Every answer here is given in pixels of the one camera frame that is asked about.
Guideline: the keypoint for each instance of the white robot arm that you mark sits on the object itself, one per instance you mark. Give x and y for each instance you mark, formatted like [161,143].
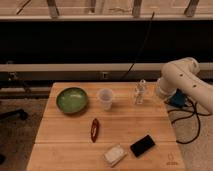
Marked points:
[181,74]

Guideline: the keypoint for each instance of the clear glass bottle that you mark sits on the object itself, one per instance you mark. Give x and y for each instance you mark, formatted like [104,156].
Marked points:
[139,91]

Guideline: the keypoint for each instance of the translucent plastic cup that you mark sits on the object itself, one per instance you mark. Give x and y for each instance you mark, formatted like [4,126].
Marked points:
[105,97]

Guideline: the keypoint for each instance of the green ceramic bowl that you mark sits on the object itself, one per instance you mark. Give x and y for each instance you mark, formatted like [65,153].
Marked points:
[72,100]

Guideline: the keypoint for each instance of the white rectangular box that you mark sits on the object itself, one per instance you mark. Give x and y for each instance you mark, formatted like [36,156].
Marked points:
[114,155]

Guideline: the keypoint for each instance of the black smartphone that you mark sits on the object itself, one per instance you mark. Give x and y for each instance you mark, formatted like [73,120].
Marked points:
[141,146]

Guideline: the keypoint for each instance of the black office chair base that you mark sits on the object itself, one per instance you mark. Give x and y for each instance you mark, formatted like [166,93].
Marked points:
[20,112]

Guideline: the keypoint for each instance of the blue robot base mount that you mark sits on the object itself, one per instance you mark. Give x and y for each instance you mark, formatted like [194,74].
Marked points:
[178,99]

